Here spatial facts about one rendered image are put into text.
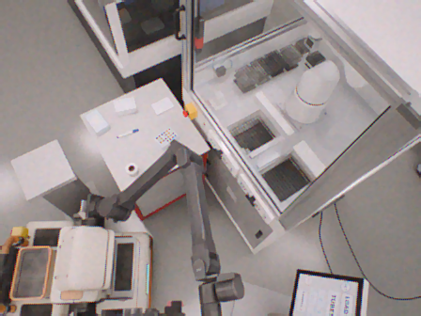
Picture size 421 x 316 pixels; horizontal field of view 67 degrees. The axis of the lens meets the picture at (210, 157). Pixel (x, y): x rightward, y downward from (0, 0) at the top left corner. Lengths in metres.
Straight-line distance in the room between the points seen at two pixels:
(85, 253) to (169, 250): 1.41
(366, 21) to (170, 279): 2.10
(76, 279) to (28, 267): 0.62
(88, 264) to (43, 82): 2.48
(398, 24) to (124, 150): 1.52
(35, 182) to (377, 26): 1.79
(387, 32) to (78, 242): 1.10
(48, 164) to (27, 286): 0.69
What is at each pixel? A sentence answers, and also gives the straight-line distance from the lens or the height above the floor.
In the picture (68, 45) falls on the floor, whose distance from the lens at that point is 3.66.
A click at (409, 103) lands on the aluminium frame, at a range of 0.78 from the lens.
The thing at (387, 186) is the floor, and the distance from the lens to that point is 3.16.
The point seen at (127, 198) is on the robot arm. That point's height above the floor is 1.33.
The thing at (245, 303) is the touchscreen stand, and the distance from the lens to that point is 2.51.
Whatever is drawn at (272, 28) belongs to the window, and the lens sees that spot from 1.03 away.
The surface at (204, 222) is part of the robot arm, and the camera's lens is 1.00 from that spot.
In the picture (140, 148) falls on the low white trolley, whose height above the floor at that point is 0.76.
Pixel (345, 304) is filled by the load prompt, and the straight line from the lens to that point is 1.49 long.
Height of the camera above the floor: 2.51
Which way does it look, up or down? 65 degrees down
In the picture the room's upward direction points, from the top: 8 degrees clockwise
